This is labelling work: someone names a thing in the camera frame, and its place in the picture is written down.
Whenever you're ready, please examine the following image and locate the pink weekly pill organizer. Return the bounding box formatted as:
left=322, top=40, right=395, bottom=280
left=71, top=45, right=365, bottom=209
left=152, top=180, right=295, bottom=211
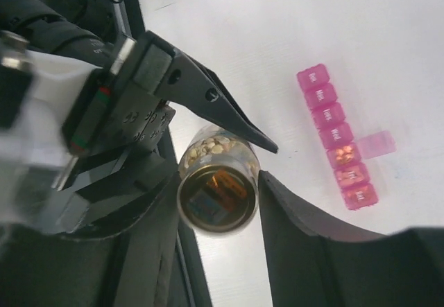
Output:
left=296, top=64, right=396, bottom=211

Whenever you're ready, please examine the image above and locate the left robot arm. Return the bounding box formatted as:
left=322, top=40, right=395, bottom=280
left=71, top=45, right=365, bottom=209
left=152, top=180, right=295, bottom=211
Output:
left=1, top=0, right=278, bottom=237

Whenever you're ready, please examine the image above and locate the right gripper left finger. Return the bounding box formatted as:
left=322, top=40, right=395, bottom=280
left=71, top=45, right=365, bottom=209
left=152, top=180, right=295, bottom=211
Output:
left=0, top=173, right=181, bottom=307

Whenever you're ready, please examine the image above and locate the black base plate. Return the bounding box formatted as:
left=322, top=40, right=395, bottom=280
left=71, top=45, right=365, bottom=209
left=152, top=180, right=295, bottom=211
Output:
left=103, top=0, right=212, bottom=307

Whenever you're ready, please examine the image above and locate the clear pill bottle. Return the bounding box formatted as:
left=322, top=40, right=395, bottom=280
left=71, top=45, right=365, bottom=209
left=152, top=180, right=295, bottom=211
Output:
left=177, top=125, right=260, bottom=236

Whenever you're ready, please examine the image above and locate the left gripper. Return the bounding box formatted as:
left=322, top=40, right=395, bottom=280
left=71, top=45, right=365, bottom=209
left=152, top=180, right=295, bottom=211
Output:
left=48, top=31, right=278, bottom=236

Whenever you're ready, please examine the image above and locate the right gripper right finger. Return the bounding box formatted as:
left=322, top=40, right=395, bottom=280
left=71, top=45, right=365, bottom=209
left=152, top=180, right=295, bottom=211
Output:
left=259, top=171, right=443, bottom=306

